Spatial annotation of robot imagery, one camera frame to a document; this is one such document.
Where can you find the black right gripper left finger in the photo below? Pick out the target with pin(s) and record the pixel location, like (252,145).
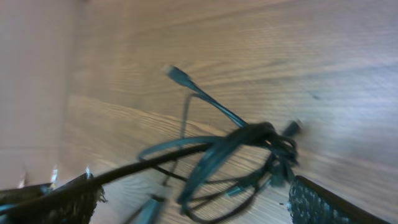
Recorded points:
(44,204)

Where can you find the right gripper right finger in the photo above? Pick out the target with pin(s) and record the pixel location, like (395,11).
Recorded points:
(310,203)

